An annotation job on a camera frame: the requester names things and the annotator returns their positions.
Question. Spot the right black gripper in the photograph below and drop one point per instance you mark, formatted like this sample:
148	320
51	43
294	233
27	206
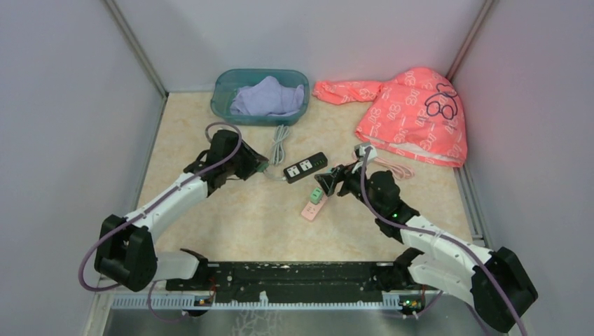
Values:
342	173

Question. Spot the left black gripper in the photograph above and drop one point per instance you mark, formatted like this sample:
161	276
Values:
253	159

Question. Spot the pink power strip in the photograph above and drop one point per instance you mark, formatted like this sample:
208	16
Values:
311	210

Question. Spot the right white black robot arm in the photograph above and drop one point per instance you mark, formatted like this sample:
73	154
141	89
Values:
494	283

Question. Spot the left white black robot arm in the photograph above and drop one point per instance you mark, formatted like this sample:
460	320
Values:
125	251

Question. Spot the black power strip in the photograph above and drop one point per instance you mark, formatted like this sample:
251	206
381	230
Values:
305	167

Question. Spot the lavender cloth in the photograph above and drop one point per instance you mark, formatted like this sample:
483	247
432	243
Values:
268	98

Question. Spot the teal plastic basin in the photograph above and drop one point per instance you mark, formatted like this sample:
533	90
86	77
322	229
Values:
230	81

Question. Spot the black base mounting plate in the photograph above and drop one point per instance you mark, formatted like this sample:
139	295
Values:
297	282

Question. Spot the coral patterned jacket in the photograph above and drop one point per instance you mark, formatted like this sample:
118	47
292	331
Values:
418	114

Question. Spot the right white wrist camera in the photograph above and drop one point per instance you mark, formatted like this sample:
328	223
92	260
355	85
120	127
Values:
363	150

